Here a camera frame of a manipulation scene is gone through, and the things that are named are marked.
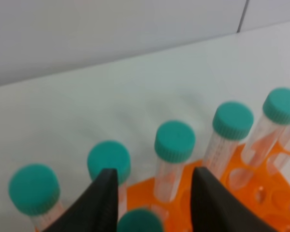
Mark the row tube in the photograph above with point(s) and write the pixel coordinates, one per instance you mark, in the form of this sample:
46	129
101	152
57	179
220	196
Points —
112	154
231	123
174	145
35	192
275	118

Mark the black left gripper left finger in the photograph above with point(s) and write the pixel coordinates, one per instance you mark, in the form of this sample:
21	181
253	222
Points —
96	210

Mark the front-left test tube teal cap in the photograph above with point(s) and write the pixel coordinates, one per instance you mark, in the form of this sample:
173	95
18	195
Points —
140	220

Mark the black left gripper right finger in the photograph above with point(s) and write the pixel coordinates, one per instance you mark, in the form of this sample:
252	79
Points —
214	209

